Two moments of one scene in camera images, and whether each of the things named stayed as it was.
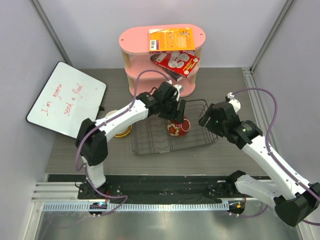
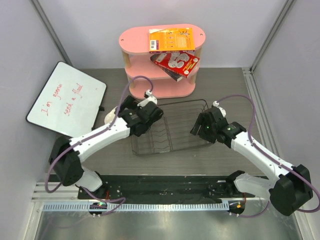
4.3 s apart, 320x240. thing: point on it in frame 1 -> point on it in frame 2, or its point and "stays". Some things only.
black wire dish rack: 151,135 stays
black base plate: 149,188 stays
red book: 183,63 stays
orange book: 171,40 stays
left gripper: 177,115 -> 141,107
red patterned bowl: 178,129 -> 110,116
